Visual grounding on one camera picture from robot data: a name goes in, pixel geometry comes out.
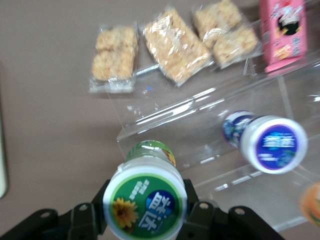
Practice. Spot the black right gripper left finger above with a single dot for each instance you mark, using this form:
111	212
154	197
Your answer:
87	220

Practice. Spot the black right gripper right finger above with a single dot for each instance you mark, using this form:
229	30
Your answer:
200	220

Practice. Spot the green gum bottle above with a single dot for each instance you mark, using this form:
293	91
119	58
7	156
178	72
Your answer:
147	200

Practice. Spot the blue gum bottle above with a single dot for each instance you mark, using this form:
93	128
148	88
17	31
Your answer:
272	143

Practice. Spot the orange gum bottle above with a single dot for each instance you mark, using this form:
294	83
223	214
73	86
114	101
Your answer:
311	205

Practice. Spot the clear acrylic display shelf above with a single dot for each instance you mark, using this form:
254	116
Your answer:
225	175

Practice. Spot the small silver metal rod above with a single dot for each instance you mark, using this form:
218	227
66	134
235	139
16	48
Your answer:
147	69

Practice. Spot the wrapped rice crisp snack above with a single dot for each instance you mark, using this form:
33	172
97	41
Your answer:
225	32
113	57
175	47

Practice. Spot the pink drink carton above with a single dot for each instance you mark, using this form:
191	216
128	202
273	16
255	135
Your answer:
285	32

